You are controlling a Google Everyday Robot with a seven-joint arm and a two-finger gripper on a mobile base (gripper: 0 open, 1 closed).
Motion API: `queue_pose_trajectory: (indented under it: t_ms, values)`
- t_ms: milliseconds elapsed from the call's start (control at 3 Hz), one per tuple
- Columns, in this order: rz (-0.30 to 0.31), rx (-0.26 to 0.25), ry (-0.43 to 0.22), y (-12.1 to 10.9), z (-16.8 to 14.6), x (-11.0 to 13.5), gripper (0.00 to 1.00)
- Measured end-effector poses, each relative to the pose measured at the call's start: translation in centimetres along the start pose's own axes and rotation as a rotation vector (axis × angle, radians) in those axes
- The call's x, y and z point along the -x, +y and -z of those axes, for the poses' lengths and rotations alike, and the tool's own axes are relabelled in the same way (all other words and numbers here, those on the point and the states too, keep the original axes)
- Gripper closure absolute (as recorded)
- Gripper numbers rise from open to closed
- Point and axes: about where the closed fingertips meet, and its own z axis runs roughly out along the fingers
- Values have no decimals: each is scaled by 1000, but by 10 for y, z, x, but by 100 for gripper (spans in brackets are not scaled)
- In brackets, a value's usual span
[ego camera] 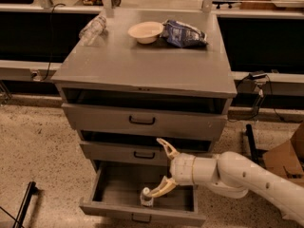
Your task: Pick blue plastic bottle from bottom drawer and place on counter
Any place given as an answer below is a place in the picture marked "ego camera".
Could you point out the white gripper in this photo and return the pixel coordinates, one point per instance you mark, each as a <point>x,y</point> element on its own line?
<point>181,169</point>

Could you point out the clear plastic bottle white cap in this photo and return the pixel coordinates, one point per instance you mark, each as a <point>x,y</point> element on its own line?
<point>144,199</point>

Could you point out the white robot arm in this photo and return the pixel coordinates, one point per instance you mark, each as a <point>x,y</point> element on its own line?
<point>231,175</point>

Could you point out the grey bottom drawer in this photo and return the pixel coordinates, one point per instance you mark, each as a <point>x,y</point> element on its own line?
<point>116,194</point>

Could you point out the grey drawer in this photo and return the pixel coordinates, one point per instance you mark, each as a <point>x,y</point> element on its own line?
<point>139,149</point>
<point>116,194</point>
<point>146,114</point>

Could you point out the grey middle drawer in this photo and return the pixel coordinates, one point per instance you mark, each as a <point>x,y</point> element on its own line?
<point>139,149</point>

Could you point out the grey drawer cabinet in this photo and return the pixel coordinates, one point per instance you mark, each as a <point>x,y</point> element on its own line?
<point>118,62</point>

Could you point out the grey top drawer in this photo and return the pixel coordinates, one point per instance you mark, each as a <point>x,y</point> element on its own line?
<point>146,114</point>

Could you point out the crumpled clear plastic bottle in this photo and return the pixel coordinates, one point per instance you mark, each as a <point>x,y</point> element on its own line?
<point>92,30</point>

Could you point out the black metal bar right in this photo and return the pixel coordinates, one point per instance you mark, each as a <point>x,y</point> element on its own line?
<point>255,154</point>

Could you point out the black metal bar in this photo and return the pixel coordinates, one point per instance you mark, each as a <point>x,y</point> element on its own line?
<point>255,154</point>
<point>30,192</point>

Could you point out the brown cardboard box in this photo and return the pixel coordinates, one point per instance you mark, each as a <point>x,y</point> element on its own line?
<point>285,159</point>

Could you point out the black power adapter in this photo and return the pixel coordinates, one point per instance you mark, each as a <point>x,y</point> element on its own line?
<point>257,75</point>

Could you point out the blue chip bag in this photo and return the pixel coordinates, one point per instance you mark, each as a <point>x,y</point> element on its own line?
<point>182,35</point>

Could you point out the white paper bowl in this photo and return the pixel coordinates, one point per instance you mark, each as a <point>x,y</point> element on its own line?
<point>146,32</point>

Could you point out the black metal bar left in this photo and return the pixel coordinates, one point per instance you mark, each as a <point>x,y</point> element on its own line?
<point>30,192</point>

